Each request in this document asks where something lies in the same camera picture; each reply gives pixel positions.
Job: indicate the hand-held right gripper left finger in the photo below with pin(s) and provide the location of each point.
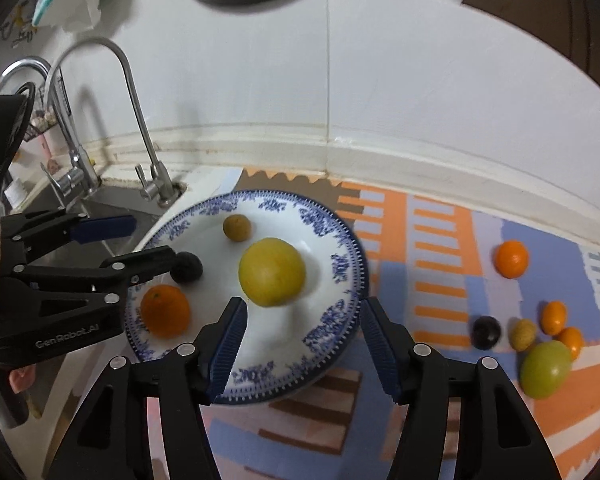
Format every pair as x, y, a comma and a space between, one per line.
227, 350

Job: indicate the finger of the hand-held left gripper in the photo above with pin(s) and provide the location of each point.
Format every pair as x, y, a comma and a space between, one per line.
145, 262
105, 226

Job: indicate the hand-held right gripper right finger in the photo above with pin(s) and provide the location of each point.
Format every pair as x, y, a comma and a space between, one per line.
379, 350

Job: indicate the dark round fruit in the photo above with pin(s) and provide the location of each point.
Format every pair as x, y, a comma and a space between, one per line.
187, 269
486, 332

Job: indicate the blue patterned white plate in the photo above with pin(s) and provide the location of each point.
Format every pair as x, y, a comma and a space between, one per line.
290, 322

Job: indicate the person's left forearm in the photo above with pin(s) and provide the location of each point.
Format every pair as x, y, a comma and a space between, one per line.
0, 150

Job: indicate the person's left hand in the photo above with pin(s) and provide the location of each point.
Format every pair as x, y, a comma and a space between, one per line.
22, 379

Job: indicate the steel sink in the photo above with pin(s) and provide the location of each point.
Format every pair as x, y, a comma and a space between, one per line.
117, 201

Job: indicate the orange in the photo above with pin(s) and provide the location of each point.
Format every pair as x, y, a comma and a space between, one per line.
512, 259
165, 311

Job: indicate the chrome sink faucet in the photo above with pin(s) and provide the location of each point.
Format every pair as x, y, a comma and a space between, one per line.
76, 162

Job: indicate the orange and blue patterned mat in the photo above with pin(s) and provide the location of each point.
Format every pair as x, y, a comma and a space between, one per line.
429, 285

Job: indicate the large yellow round fruit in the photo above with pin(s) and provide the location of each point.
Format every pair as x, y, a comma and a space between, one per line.
271, 272

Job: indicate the small tan round fruit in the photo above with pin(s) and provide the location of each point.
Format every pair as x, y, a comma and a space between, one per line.
523, 335
237, 228

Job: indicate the gooseneck steel faucet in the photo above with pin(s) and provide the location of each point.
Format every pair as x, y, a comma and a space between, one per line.
130, 85

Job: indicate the green round fruit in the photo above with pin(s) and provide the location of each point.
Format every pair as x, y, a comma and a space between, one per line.
545, 370

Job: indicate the small orange kumquat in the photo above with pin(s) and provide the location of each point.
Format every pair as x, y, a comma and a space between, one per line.
553, 317
572, 342

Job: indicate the dark brown panel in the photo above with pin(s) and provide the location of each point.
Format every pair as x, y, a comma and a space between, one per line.
554, 10

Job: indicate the cartoon wall sticker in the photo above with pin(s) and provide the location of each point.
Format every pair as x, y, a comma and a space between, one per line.
19, 27

